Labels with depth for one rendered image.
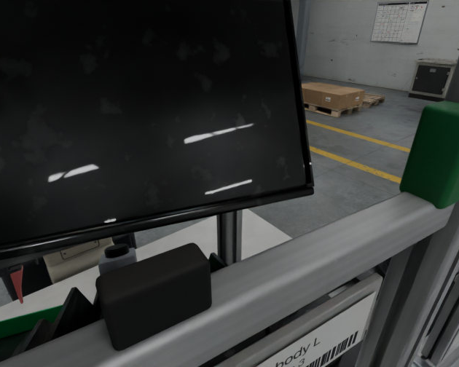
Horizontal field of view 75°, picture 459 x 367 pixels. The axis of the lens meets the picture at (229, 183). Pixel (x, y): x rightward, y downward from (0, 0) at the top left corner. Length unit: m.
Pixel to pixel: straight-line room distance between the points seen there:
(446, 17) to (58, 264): 8.66
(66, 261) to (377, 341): 1.09
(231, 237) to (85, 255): 0.93
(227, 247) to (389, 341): 0.17
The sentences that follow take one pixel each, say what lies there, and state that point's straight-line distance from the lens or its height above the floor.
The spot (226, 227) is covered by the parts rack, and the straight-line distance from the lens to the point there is 0.29.
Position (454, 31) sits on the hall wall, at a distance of 8.83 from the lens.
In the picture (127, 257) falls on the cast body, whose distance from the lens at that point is 0.40.
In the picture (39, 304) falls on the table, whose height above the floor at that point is 0.86.
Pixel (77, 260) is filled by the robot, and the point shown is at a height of 0.80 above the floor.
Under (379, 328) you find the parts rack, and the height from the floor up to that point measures 1.39.
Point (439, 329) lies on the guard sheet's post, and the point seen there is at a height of 1.04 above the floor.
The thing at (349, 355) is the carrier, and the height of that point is 0.97.
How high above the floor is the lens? 1.52
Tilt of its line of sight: 28 degrees down
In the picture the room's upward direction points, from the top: straight up
